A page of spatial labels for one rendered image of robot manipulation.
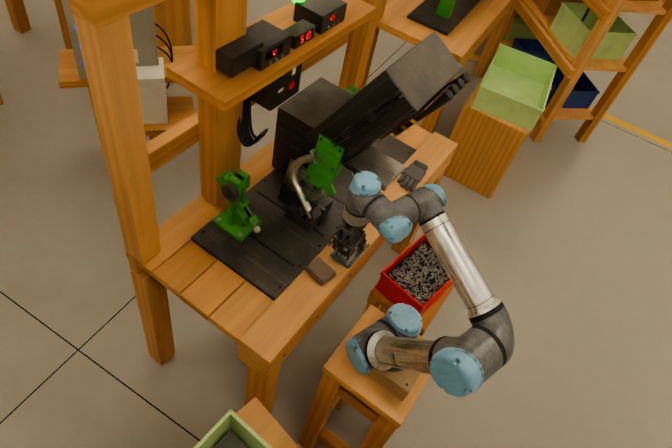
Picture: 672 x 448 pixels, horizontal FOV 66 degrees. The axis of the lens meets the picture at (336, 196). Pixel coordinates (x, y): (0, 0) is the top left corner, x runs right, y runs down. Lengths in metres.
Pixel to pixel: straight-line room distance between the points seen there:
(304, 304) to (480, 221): 2.02
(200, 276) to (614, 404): 2.36
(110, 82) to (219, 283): 0.86
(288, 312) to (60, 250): 1.70
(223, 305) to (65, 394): 1.13
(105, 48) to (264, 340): 1.04
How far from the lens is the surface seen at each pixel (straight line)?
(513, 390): 3.12
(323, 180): 2.03
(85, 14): 1.39
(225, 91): 1.69
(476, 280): 1.37
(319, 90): 2.24
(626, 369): 3.56
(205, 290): 1.98
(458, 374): 1.29
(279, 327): 1.89
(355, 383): 1.90
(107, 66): 1.44
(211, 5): 1.65
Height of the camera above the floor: 2.57
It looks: 47 degrees down
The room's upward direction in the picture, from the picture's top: 14 degrees clockwise
